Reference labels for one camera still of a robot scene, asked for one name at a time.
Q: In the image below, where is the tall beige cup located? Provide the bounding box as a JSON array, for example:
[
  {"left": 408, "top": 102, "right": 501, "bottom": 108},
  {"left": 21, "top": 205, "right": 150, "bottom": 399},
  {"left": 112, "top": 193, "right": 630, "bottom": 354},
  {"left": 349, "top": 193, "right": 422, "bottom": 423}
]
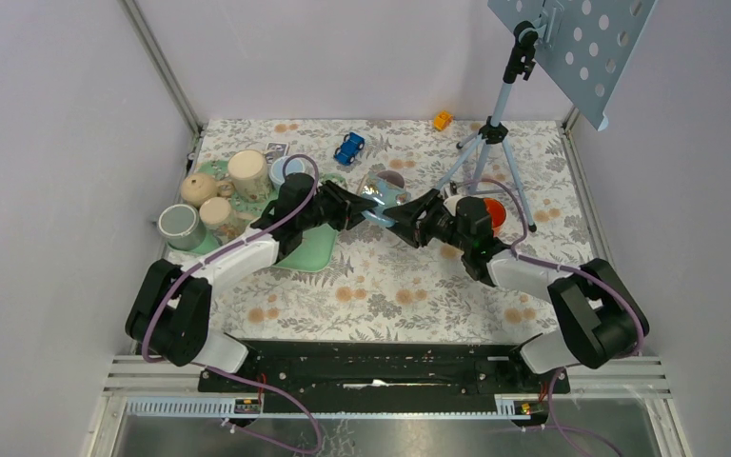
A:
[{"left": 227, "top": 149, "right": 272, "bottom": 202}]

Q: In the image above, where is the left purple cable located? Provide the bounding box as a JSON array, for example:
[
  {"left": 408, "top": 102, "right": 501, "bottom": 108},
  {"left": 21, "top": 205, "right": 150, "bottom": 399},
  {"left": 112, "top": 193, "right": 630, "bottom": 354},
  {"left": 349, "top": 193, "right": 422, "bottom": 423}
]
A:
[{"left": 141, "top": 154, "right": 326, "bottom": 455}]

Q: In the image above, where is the orange toy block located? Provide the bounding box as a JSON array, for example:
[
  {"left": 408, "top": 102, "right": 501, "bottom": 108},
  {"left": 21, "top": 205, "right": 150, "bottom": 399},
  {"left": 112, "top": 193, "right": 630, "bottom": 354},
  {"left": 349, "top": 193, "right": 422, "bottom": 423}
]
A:
[{"left": 432, "top": 110, "right": 453, "bottom": 131}]

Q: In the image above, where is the small beige cup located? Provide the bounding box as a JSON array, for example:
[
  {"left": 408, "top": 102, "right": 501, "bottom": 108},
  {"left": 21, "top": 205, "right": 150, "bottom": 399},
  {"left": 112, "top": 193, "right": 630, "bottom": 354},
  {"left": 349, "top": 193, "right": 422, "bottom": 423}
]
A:
[{"left": 199, "top": 196, "right": 240, "bottom": 240}]

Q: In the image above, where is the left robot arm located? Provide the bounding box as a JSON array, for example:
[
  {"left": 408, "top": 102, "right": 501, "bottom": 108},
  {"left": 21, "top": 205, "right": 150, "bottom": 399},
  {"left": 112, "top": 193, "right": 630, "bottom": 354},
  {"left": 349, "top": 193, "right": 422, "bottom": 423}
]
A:
[{"left": 125, "top": 173, "right": 377, "bottom": 391}]

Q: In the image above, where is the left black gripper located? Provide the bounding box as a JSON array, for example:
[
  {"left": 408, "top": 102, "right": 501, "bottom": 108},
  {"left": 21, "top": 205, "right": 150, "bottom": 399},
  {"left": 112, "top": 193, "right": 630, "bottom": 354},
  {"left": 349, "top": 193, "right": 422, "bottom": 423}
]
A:
[{"left": 297, "top": 178, "right": 377, "bottom": 230}]

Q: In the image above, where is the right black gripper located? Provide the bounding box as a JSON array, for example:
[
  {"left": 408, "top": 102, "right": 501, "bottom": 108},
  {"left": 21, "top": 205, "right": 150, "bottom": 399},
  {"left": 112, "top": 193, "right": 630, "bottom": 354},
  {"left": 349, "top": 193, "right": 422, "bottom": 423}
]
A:
[{"left": 383, "top": 189, "right": 471, "bottom": 253}]

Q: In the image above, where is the perforated grey panel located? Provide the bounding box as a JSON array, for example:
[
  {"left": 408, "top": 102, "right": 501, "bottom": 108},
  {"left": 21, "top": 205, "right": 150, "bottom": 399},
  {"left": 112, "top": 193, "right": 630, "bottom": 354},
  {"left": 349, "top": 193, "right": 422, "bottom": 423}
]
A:
[{"left": 487, "top": 0, "right": 656, "bottom": 131}]

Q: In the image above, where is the grey metal cup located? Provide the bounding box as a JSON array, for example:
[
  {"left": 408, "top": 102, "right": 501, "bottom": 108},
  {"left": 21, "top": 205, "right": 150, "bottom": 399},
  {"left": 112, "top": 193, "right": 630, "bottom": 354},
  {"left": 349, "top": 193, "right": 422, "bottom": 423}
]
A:
[{"left": 156, "top": 204, "right": 206, "bottom": 251}]

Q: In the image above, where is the orange mug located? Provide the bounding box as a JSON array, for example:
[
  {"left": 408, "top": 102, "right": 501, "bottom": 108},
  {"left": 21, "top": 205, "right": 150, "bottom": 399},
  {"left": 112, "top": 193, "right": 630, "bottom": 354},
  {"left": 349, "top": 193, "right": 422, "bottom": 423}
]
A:
[{"left": 483, "top": 198, "right": 507, "bottom": 235}]

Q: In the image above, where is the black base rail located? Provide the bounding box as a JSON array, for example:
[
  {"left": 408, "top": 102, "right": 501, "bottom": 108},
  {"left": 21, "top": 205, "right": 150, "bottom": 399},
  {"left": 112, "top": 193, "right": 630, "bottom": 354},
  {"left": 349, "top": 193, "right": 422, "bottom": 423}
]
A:
[{"left": 198, "top": 337, "right": 572, "bottom": 418}]

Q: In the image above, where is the light blue tripod stand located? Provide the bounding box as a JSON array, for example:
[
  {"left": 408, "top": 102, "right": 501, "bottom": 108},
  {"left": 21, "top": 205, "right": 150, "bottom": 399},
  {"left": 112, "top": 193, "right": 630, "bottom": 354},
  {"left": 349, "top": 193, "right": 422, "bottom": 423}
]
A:
[{"left": 435, "top": 20, "right": 543, "bottom": 232}]

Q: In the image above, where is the blue mug yellow inside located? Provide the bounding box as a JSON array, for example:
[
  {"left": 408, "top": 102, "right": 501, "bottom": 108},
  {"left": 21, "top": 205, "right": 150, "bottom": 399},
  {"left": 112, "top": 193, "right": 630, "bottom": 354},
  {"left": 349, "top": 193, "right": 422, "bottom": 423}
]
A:
[{"left": 357, "top": 173, "right": 411, "bottom": 229}]

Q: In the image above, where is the mauve pink mug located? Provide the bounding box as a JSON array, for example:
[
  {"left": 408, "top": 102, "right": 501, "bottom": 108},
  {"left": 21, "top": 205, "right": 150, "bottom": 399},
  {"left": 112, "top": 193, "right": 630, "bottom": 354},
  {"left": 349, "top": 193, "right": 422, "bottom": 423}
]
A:
[{"left": 377, "top": 169, "right": 405, "bottom": 189}]

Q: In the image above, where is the light blue upside-down mug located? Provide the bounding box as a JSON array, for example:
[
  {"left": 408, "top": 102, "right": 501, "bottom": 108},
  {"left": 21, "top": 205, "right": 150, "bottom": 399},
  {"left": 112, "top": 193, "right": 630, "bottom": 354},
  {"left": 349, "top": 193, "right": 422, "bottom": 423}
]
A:
[{"left": 268, "top": 156, "right": 306, "bottom": 189}]

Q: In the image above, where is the floral table cloth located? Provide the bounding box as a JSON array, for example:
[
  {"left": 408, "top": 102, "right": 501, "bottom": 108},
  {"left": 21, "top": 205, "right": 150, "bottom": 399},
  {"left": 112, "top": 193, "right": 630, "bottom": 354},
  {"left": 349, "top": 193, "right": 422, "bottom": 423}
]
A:
[{"left": 197, "top": 119, "right": 594, "bottom": 344}]

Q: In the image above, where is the green plastic tray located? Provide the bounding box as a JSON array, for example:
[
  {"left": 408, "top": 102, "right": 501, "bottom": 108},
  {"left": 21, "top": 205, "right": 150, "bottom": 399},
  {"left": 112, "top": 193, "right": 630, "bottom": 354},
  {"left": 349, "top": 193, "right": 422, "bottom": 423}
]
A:
[{"left": 191, "top": 159, "right": 345, "bottom": 273}]

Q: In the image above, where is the beige teapot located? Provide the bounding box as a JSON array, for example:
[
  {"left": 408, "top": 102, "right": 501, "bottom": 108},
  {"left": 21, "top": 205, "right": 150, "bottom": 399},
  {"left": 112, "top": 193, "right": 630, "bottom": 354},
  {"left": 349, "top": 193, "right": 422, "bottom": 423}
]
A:
[{"left": 180, "top": 172, "right": 235, "bottom": 209}]

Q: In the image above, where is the blue toy car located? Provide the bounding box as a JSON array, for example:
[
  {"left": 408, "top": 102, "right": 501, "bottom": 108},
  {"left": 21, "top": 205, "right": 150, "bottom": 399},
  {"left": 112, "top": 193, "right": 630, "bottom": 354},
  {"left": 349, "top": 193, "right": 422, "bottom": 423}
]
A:
[{"left": 333, "top": 132, "right": 366, "bottom": 166}]

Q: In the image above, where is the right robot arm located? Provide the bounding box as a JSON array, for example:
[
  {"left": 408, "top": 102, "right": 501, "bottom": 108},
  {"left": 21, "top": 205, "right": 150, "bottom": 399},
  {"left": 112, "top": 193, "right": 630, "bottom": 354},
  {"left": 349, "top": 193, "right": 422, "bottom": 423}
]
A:
[{"left": 383, "top": 189, "right": 649, "bottom": 392}]

